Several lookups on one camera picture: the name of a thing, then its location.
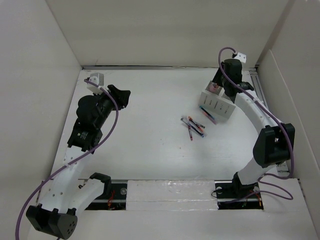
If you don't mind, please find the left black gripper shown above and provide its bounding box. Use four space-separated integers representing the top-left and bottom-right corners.
93 84 130 129

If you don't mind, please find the pink eraser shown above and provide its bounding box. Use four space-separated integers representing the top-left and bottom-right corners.
208 84 220 93

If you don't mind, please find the red capped pen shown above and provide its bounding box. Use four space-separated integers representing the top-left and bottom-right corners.
187 123 193 141

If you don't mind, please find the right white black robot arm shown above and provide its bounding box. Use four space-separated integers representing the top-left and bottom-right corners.
212 58 295 199

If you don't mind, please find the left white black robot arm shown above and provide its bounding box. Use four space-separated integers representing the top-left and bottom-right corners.
25 83 131 240

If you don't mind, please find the white two-slot pen holder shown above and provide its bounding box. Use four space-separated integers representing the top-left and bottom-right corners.
198 81 236 123

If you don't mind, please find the orange tipped clear pen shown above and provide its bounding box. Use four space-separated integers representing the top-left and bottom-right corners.
188 116 206 129

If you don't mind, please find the blue clear pen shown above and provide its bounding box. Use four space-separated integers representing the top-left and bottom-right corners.
186 122 206 138

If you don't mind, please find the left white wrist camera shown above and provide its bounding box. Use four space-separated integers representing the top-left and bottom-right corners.
85 72 105 95

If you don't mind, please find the aluminium rail right side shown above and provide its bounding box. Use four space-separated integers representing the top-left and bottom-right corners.
249 70 295 178

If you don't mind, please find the aluminium rail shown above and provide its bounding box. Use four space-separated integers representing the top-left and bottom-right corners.
39 178 263 208
249 70 295 178

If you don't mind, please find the aluminium rail front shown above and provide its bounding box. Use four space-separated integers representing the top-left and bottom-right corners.
39 178 263 208

